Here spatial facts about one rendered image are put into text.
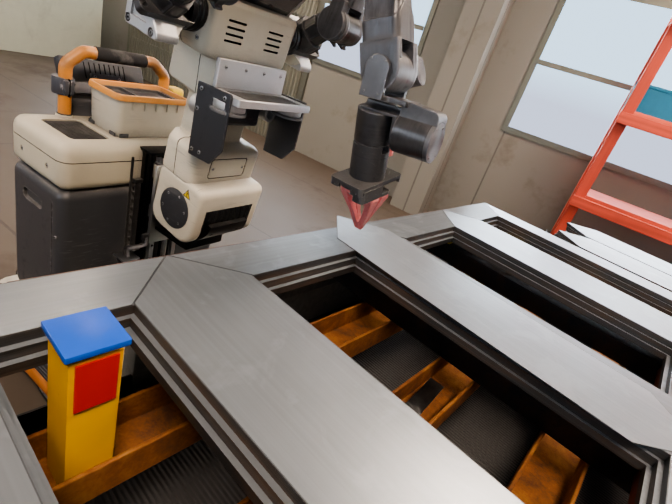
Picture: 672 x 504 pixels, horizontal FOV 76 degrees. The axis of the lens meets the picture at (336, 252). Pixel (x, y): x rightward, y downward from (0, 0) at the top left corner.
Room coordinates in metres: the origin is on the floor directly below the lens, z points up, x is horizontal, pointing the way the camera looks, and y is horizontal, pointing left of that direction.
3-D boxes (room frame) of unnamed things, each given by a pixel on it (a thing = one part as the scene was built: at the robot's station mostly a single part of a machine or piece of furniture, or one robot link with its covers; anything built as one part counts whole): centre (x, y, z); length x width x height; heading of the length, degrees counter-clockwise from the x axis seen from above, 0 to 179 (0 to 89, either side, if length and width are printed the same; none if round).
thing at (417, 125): (0.64, -0.03, 1.14); 0.12 x 0.09 x 0.12; 65
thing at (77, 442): (0.31, 0.20, 0.78); 0.05 x 0.05 x 0.19; 56
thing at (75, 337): (0.31, 0.20, 0.88); 0.06 x 0.06 x 0.02; 56
